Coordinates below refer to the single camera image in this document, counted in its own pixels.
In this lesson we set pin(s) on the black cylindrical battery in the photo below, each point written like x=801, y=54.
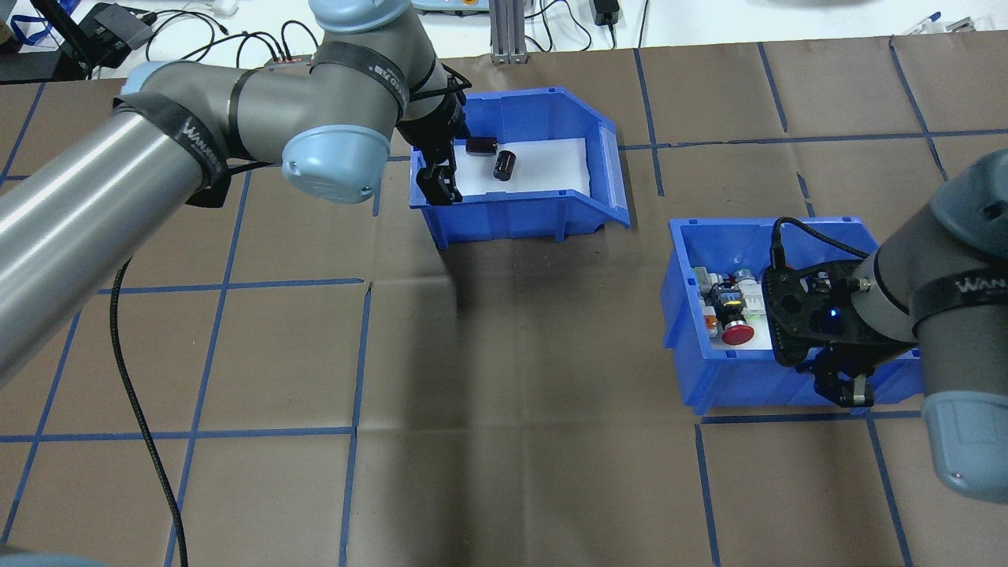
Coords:
x=505, y=165
x=480, y=145

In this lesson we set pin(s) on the black yellow selector switch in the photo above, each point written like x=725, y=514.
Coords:
x=728, y=303

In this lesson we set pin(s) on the white switch block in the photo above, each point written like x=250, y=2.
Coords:
x=754, y=299

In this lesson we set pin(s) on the blue plastic battery bin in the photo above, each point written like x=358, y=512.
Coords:
x=512, y=216

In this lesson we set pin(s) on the small grey box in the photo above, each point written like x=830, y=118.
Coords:
x=957, y=24

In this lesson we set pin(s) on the black power adapter brick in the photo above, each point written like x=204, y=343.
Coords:
x=606, y=9

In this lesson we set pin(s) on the blue plastic switch bin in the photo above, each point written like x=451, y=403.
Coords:
x=732, y=386

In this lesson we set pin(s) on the small orange switch part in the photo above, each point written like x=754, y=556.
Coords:
x=709, y=319

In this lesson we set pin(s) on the light blue teach pendant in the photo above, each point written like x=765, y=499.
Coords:
x=449, y=5

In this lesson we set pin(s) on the blue pen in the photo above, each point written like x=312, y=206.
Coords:
x=933, y=16

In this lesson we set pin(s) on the white bin liner sheet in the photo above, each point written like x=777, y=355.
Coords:
x=551, y=169

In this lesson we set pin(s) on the aluminium profile post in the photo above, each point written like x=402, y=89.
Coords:
x=508, y=31

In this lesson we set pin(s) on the grey black docking hub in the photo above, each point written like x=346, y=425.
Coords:
x=110, y=31

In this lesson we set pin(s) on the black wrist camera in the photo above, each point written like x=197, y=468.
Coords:
x=780, y=315

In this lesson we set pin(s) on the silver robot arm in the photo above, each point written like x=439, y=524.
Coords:
x=961, y=260
x=79, y=213

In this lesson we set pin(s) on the red mushroom push button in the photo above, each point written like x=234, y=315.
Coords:
x=739, y=332

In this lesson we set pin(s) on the grey white switch part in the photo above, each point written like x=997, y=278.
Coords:
x=701, y=279

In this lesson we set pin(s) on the small white plastic device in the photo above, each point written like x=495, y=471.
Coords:
x=224, y=6

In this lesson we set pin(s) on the small grey round switch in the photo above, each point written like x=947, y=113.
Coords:
x=744, y=276

